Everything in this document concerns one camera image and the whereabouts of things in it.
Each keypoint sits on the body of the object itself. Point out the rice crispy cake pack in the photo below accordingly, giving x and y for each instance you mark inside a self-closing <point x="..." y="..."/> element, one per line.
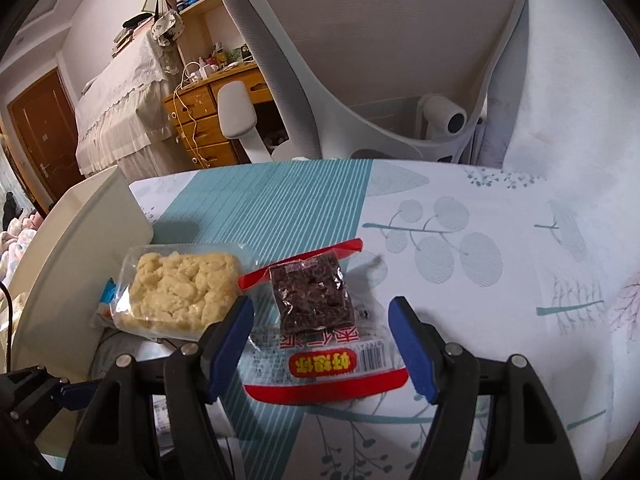
<point x="178" y="290"/>

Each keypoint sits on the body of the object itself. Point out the white plastic organizer tray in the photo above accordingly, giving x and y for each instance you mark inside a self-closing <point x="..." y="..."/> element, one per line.
<point x="81" y="244"/>

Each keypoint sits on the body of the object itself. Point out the pink bed blanket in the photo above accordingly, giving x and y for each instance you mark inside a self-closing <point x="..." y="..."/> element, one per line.
<point x="14" y="243"/>

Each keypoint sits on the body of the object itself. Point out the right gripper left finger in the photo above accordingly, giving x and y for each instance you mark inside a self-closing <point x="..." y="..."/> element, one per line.
<point x="149" y="419"/>

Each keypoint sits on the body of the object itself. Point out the cloth covered piano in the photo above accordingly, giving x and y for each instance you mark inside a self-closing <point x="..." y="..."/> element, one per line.
<point x="122" y="119"/>

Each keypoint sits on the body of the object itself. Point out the grey mesh office chair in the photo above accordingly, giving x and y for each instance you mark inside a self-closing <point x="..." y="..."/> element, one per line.
<point x="401" y="79"/>

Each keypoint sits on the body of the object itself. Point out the blue white small wrapper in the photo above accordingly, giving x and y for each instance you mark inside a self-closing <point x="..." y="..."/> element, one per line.
<point x="102" y="316"/>

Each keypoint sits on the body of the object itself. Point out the dark berry red packet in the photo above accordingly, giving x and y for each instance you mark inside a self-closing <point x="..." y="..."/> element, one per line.
<point x="320" y="324"/>

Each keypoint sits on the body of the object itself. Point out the wooden bookshelf with books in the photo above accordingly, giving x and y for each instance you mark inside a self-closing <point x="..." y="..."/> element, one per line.
<point x="208" y="27"/>

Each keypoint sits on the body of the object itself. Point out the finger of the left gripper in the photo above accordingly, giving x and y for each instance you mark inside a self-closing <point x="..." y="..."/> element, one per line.
<point x="77" y="397"/>

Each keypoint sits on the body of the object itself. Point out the wooden desk with drawers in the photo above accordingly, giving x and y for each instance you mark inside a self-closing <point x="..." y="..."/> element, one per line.
<point x="193" y="111"/>

